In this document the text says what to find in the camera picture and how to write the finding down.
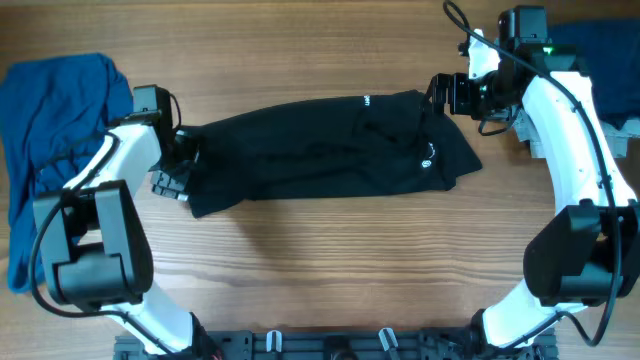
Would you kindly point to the teal blue shirt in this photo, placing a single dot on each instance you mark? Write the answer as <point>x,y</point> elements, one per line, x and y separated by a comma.
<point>53,114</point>

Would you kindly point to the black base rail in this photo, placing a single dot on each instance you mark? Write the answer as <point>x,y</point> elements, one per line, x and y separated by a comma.
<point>426,344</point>

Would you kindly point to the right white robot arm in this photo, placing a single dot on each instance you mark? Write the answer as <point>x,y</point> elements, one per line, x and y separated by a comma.
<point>587,255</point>

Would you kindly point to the navy blue folded garment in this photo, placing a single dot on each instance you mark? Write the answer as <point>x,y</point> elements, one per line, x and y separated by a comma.
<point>610,48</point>

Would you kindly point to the black t-shirt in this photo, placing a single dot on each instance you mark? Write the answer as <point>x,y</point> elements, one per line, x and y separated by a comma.
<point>358,146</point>

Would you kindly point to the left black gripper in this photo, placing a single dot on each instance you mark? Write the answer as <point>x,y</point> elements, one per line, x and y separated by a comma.
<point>170,179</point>

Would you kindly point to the grey folded garment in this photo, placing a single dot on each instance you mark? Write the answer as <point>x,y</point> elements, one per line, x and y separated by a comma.
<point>616,139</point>

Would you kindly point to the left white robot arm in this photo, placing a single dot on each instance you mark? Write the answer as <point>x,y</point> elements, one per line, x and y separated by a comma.
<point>95,256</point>

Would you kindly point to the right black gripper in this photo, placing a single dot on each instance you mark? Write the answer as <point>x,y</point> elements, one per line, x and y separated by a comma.
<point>447,93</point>

